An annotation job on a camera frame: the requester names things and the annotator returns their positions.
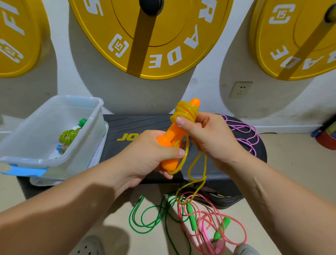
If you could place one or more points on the white wall socket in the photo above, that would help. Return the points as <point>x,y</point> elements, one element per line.
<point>241,90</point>

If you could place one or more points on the person's left hand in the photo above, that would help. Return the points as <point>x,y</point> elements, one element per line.
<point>147,157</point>

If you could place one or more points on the black plate peg cap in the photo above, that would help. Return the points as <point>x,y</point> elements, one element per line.
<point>152,6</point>

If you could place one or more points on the clear plastic storage bin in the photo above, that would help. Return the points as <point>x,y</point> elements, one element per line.
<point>39,129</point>

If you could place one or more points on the person's left forearm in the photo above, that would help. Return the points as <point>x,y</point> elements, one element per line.
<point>55,215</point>

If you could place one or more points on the person's right hand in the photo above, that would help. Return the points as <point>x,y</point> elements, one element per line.
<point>218,139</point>

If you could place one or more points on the red fire extinguisher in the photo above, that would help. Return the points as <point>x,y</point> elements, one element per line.
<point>326,135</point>

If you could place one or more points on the person's left grey shoe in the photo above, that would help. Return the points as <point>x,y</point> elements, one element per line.
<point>88,246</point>

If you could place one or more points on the black aerobic step platform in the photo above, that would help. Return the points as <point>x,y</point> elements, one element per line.
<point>113,129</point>

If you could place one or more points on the blue plastic piece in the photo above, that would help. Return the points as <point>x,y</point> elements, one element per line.
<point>23,171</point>

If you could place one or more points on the translucent plastic lid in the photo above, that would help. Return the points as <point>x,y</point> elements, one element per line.
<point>102,150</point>

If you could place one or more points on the person's right forearm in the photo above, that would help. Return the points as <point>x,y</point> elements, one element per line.
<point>291,207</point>

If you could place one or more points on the large yellow weight plate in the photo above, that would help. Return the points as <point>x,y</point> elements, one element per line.
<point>178,42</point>

